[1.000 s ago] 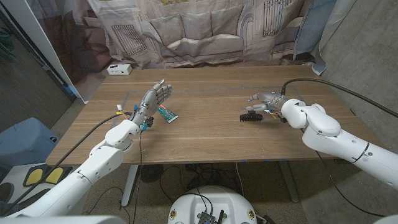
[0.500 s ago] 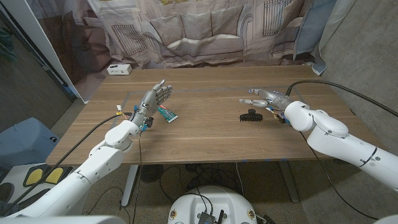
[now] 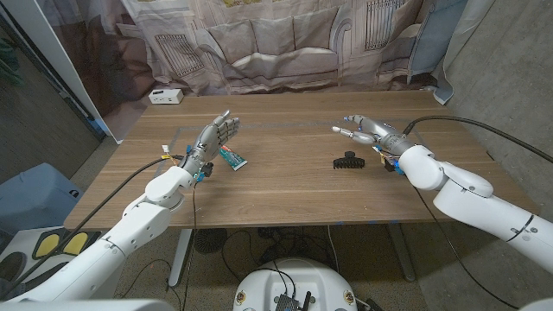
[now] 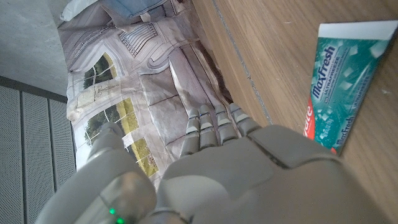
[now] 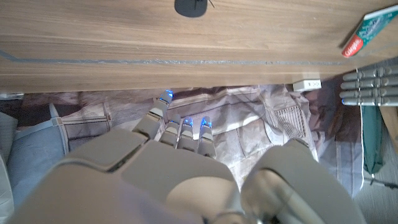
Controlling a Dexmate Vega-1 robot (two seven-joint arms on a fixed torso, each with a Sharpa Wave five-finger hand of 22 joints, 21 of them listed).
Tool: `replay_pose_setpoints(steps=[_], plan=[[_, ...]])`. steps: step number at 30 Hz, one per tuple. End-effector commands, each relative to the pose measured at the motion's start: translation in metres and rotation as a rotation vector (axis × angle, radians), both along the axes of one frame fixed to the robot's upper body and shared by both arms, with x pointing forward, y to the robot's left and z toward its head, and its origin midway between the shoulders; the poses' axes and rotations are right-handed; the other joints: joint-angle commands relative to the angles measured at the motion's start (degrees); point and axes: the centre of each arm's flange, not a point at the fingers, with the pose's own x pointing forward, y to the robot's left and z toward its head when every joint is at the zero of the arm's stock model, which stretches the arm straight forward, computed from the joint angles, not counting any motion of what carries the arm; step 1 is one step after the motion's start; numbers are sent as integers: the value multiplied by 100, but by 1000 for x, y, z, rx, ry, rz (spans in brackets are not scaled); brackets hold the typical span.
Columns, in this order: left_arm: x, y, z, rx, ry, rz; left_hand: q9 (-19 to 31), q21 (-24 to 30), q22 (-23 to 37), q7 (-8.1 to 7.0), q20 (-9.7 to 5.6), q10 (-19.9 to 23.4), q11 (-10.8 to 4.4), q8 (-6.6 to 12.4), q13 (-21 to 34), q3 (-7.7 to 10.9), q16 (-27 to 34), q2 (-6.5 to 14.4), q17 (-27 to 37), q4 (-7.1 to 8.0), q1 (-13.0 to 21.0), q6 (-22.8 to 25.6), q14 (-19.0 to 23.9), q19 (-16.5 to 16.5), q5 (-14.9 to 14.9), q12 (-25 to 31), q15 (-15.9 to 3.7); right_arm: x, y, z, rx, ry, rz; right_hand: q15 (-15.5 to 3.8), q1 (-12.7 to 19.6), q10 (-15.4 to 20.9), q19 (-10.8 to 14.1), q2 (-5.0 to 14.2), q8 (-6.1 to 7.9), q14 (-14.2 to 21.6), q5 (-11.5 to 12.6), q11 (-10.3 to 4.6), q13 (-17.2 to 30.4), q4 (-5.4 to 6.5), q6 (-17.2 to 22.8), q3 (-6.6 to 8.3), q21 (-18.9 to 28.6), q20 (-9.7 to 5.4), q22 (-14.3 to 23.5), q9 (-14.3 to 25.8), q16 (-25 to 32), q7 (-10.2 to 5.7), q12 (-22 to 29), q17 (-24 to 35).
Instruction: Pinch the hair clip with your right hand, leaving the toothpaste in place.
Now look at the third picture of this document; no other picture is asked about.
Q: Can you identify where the blue grey plastic bin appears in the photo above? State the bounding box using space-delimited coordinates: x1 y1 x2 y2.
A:
0 162 86 237

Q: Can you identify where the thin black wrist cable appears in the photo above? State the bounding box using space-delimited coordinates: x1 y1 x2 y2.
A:
181 181 199 311
412 185 522 310

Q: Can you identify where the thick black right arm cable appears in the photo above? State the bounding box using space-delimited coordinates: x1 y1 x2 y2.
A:
401 114 553 165

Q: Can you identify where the black module on torso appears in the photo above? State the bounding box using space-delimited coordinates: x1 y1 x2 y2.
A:
274 291 313 311

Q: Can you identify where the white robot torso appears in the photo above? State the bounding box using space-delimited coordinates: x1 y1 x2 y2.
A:
232 257 359 311

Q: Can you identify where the black round floor fan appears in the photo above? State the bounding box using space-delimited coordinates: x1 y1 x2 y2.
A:
193 227 228 255

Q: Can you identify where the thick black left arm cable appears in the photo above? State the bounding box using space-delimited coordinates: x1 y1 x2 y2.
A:
0 154 185 299

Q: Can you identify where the white partition panel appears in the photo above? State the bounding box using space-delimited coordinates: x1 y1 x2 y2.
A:
0 0 126 144

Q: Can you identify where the floor mat with yellow pads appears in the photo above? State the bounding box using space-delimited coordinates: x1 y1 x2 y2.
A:
0 226 105 299

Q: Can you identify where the grey table leg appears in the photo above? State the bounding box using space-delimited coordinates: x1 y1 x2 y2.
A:
386 223 416 282

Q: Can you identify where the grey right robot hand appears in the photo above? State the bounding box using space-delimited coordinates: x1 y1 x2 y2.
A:
331 114 416 156

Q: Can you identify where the white power strip box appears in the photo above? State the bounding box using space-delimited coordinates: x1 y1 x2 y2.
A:
148 88 184 105

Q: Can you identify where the printed sofa backdrop cloth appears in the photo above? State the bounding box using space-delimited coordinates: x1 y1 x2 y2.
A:
34 0 496 143

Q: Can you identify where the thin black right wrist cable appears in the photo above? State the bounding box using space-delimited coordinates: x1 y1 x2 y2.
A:
412 185 522 310

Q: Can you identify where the thin black left wrist cable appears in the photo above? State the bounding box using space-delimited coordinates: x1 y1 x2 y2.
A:
181 181 199 311

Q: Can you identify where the green red toothpaste tube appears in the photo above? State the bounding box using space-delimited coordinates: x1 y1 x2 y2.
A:
218 144 249 172

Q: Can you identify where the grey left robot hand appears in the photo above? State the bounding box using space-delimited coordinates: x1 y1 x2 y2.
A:
179 109 242 176

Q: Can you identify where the black claw hair clip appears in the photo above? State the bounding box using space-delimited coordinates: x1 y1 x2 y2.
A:
333 150 366 170

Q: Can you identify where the black floor cable tangle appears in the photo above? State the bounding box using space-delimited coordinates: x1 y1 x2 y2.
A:
219 226 342 282

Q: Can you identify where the white table leg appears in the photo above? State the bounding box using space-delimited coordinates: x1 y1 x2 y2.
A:
167 228 194 287

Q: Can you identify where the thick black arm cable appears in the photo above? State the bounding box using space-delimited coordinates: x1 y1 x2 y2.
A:
401 114 553 165
0 154 185 299

